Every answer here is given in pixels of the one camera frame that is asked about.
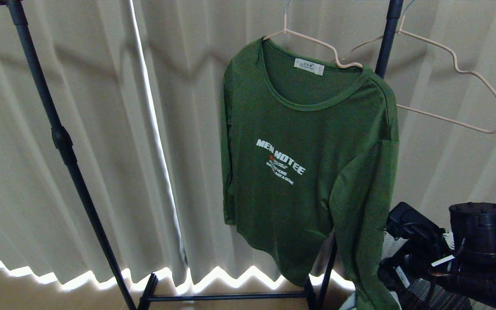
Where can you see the beige curtain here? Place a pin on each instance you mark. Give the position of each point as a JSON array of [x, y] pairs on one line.
[[101, 129]]

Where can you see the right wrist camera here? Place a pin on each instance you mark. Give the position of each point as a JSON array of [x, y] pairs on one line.
[[416, 224]]

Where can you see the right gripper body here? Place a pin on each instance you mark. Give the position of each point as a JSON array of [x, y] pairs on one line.
[[416, 275]]

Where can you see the green long-sleeved shirt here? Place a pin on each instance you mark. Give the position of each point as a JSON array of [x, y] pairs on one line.
[[299, 129]]

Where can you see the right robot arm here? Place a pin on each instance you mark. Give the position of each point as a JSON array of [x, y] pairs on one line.
[[480, 228]]

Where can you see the pink clothes hanger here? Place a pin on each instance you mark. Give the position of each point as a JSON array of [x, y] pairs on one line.
[[312, 41], [446, 119]]

